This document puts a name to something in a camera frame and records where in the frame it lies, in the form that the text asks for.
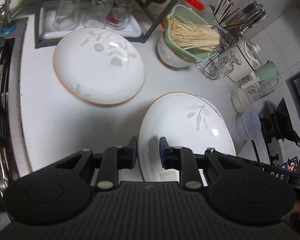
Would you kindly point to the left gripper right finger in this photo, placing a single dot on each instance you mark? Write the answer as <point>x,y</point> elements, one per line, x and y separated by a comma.
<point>196,171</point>

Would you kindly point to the drinking glass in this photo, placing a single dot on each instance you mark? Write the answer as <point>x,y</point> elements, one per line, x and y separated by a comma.
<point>97,14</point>
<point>119,14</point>
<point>66,17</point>

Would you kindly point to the wire glass rack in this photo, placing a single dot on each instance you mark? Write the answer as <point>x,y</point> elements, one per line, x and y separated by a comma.
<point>207,68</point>

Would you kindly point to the white electric cooking pot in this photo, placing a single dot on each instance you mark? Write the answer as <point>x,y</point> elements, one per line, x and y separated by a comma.
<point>249,54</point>

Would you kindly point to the green utensil holder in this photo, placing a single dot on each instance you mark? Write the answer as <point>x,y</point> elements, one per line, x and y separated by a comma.
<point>237,19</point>

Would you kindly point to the drinking glass middle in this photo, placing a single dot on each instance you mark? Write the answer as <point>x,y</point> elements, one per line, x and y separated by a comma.
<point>97,14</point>

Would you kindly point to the drinking glass left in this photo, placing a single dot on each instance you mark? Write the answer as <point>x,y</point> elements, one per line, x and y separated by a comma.
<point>66,17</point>

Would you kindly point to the inverted crystal glass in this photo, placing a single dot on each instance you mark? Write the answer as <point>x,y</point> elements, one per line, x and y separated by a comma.
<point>225,65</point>

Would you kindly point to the red lid glass jar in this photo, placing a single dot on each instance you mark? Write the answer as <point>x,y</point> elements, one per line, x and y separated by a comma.
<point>192,3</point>

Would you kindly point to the sink faucet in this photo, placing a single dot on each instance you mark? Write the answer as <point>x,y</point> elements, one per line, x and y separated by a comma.
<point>8,25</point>

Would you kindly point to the translucent blue plastic bowl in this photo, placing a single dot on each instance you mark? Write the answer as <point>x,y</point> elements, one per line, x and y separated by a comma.
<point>248,125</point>

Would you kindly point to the leaf plate orange rim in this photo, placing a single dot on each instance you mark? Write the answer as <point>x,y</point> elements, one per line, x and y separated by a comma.
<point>99,66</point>
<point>184,120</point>

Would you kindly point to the white ceramic bowl brown base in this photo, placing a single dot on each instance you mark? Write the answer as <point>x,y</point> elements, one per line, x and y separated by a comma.
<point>168,57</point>

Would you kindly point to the white plastic bowl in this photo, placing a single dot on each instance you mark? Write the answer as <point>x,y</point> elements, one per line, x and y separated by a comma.
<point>241,102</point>

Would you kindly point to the drinking glass right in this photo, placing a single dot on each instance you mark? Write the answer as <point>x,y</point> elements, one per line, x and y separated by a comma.
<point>119,14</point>

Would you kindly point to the green electric kettle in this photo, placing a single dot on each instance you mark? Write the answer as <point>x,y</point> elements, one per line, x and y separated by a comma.
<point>268,72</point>

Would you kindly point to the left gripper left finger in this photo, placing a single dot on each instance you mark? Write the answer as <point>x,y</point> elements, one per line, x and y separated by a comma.
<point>101,170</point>

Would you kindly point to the green colander basket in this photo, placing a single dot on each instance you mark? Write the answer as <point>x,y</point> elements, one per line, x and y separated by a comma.
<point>191,54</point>

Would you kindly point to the dried noodles bundle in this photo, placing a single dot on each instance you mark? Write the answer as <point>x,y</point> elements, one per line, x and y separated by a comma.
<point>188,35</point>

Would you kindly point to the textured glass cup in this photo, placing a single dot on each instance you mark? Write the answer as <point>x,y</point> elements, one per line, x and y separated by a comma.
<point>260,89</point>

